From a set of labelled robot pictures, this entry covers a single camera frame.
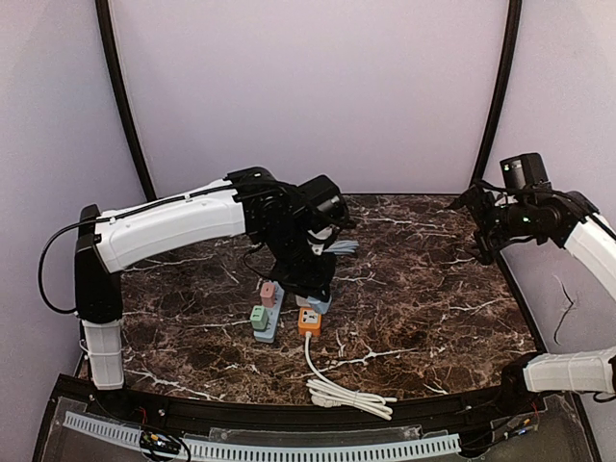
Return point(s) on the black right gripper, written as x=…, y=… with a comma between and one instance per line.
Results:
x=484, y=223

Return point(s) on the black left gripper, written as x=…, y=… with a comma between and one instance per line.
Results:
x=317, y=277

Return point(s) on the pink plug adapter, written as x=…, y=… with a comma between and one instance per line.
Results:
x=268, y=294

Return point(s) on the light blue plug adapter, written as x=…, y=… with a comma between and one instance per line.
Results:
x=319, y=306

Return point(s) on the blue power strip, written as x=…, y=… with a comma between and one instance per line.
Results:
x=268, y=336

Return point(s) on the orange power strip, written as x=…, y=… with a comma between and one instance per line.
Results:
x=309, y=322

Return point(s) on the green plug adapter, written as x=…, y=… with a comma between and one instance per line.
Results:
x=259, y=318

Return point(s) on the white cube socket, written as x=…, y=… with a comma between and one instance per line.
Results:
x=302, y=302

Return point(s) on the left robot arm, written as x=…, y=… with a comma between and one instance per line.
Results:
x=296, y=223

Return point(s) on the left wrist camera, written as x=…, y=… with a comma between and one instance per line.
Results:
x=326, y=204

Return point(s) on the black front table rail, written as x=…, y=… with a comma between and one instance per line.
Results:
x=465, y=412

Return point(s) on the right black frame post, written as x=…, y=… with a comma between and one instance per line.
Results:
x=510, y=36

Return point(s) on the black frame post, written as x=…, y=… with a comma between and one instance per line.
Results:
x=123, y=106
x=510, y=36

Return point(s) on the grey slotted cable duct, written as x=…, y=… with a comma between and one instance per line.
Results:
x=394, y=444

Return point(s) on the left black frame post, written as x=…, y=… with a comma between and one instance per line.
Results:
x=123, y=106

